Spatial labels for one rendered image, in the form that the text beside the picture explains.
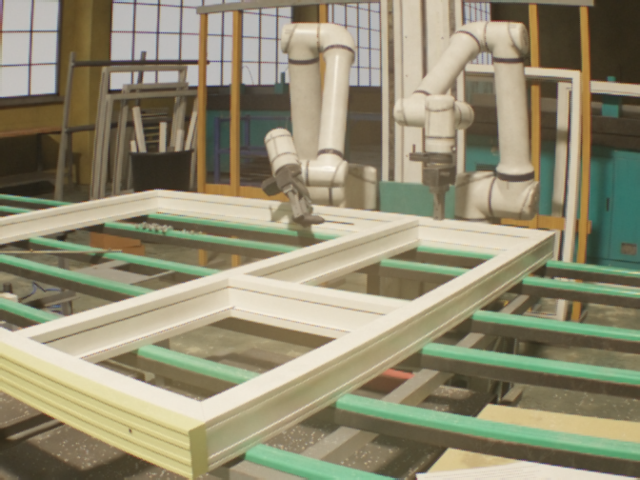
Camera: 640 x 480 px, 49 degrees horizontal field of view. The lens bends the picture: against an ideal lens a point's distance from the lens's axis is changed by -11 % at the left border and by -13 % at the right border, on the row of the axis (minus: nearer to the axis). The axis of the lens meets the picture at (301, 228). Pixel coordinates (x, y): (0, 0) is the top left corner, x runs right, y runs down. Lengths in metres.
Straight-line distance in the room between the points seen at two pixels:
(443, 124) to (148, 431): 1.48
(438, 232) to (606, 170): 3.58
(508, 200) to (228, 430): 2.07
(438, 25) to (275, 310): 1.90
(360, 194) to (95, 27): 8.46
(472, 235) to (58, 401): 1.44
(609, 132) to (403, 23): 2.77
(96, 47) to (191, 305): 9.78
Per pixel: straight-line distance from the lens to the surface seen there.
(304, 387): 1.06
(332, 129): 2.61
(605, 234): 5.78
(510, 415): 1.67
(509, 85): 2.78
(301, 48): 2.86
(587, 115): 4.34
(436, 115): 2.19
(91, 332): 1.32
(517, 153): 2.83
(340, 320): 1.43
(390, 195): 3.16
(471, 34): 2.76
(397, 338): 1.28
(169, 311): 1.45
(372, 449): 1.61
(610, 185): 5.73
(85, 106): 11.12
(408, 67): 3.20
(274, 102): 10.86
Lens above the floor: 1.31
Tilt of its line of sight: 10 degrees down
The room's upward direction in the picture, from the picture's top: straight up
